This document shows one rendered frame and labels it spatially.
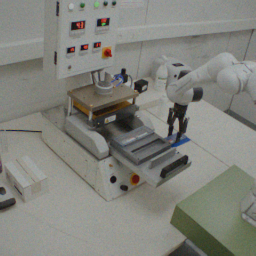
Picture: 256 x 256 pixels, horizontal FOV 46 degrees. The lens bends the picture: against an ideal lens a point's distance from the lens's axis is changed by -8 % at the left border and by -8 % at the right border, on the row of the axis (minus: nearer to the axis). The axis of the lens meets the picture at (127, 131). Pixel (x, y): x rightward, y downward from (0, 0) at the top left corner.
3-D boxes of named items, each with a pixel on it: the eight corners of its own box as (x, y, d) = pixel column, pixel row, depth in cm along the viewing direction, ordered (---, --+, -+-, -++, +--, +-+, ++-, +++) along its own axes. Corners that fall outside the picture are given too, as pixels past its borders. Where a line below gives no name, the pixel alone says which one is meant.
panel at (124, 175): (111, 199, 137) (102, 160, 133) (158, 173, 156) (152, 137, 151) (114, 200, 136) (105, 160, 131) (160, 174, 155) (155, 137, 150)
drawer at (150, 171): (103, 150, 137) (105, 135, 132) (140, 134, 150) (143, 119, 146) (155, 190, 120) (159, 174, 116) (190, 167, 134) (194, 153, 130)
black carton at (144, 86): (132, 91, 218) (134, 82, 214) (140, 87, 224) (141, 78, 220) (140, 94, 215) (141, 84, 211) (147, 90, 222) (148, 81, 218)
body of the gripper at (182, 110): (171, 100, 168) (167, 115, 173) (182, 107, 163) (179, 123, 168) (180, 97, 173) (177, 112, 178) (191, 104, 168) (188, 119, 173)
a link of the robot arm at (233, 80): (289, 90, 105) (268, 45, 108) (256, 102, 100) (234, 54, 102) (255, 106, 124) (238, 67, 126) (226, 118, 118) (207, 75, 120)
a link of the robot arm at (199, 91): (186, 106, 153) (204, 106, 156) (191, 82, 146) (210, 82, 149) (172, 89, 167) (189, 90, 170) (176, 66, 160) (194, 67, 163)
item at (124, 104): (72, 107, 146) (73, 88, 141) (109, 95, 160) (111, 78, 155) (96, 124, 136) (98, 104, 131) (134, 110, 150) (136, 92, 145)
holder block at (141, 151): (109, 144, 134) (110, 139, 133) (143, 130, 147) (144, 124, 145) (137, 166, 125) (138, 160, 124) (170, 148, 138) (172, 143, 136)
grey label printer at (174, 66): (149, 78, 240) (152, 57, 231) (168, 75, 251) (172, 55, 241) (170, 92, 224) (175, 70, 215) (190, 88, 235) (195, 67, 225)
